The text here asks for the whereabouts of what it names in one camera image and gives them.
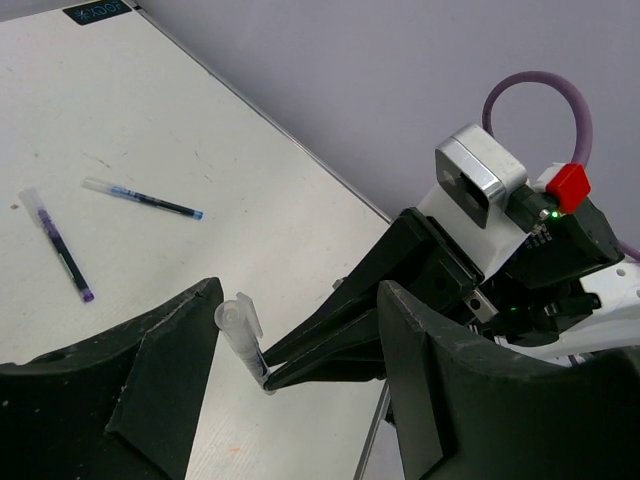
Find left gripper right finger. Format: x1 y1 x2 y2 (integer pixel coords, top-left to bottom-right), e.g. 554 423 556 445
377 281 639 479

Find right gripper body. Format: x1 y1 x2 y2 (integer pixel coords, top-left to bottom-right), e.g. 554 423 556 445
419 197 626 351

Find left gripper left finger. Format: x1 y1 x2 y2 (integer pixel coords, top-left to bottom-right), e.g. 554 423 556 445
1 277 223 479

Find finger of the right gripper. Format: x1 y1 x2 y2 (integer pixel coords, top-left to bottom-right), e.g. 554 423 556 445
264 308 386 392
265 207 485 366

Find black pen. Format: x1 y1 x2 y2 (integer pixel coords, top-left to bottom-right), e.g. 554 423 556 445
214 292 275 395

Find purple pen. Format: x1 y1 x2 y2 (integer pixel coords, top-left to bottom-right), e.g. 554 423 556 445
19 188 95 303

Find blue pen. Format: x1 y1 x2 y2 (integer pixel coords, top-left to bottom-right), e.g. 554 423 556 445
82 177 204 220

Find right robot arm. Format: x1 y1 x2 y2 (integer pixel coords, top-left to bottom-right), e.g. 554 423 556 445
265 201 639 392

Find blue table label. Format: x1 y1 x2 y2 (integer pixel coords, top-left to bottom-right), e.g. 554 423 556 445
63 0 133 26

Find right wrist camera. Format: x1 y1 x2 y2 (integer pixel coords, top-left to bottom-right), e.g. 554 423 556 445
414 123 594 279

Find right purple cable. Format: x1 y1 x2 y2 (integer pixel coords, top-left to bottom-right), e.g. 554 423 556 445
482 69 640 369

